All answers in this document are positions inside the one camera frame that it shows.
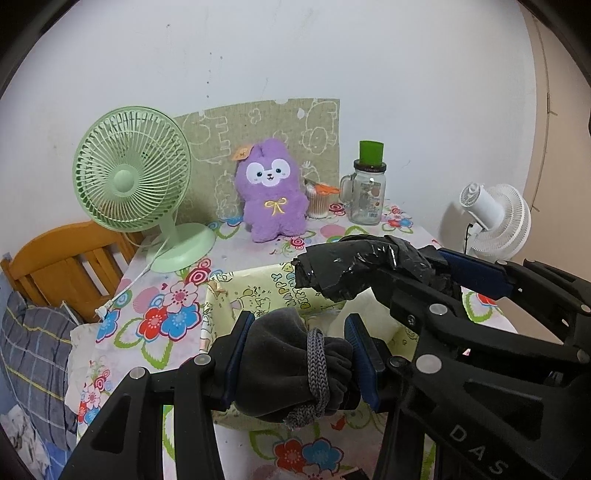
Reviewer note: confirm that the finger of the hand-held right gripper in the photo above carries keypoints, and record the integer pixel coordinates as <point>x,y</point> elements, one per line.
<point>425,318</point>
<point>475,276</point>

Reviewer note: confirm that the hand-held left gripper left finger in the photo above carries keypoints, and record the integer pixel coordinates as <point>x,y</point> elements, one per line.
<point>235,360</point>

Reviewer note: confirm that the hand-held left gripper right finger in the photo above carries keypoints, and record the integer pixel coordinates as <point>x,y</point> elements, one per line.
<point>362,360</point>

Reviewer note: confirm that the dark grey fleece cloth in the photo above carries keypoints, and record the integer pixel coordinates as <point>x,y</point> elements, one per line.
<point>272,364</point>

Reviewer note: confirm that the yellow printed fabric box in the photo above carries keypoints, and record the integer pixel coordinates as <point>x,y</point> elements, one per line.
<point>258,290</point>

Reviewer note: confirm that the black plastic bag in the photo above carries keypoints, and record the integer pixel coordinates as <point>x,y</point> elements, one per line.
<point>346,267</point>

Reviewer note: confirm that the white fan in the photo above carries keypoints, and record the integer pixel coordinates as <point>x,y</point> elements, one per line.
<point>501,221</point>

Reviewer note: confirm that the floral tablecloth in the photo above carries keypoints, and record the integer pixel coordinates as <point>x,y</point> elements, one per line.
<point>258,256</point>

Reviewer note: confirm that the glass mug jar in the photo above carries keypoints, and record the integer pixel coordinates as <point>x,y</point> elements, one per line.
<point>367,203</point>

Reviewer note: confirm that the purple plush bunny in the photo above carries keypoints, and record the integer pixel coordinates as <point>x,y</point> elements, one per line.
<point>272,217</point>

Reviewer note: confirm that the cotton swab container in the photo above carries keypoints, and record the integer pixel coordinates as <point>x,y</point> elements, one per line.
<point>316,205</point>

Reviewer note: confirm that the green plastic cup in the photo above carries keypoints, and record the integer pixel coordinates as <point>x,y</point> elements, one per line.
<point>371,152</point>

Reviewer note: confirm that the grey plaid pillow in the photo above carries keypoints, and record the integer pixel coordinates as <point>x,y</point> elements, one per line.
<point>32,346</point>

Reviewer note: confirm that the green desk fan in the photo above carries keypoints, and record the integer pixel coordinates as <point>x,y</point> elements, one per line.
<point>124,180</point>

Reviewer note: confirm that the blue white printed bedding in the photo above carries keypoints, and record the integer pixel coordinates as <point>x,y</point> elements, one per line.
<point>27,431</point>

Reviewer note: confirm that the green printed wall panel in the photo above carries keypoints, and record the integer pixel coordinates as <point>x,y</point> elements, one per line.
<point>207,147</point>

